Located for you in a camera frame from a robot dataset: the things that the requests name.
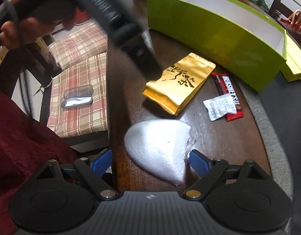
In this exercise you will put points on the gold tea pouch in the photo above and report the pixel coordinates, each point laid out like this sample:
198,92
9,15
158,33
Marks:
179,83

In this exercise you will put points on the clear glasses case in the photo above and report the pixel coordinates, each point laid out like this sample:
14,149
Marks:
78,97

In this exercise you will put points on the yellow shoe box lid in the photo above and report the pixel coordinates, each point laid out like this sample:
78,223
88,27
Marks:
292,69

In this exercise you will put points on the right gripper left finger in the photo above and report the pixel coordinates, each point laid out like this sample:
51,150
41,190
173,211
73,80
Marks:
79,180

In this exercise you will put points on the plaid seat cushion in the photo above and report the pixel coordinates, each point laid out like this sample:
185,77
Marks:
82,57

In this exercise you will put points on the red sleeve forearm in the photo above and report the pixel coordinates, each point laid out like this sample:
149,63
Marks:
25,146

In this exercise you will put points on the grey calligraphy desk mat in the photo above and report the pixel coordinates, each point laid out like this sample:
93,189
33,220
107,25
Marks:
279,164

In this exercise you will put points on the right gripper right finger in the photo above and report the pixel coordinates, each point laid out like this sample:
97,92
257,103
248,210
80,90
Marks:
214,173

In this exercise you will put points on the wooden chair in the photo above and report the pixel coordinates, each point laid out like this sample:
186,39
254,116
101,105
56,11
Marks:
281,14

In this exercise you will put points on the person's left hand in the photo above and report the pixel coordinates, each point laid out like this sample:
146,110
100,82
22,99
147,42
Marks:
27,20

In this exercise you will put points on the white desiccant packet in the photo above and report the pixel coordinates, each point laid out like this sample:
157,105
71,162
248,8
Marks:
220,106

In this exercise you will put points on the green open shoe box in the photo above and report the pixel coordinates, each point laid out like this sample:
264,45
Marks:
230,33

